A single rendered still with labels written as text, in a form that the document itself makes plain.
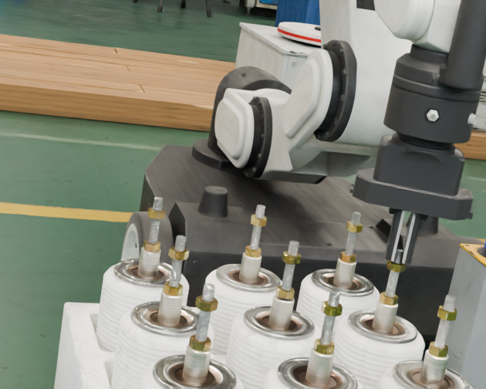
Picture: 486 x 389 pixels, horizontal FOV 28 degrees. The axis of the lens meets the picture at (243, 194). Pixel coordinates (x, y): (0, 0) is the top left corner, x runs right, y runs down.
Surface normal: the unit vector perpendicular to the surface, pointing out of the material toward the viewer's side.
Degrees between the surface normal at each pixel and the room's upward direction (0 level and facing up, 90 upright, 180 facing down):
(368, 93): 79
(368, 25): 56
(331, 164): 90
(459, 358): 90
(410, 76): 90
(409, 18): 102
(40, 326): 0
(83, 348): 0
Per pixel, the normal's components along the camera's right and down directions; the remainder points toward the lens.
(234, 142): -0.96, -0.08
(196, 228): 0.29, -0.44
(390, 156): -0.15, 0.26
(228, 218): 0.16, -0.95
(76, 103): 0.25, 0.31
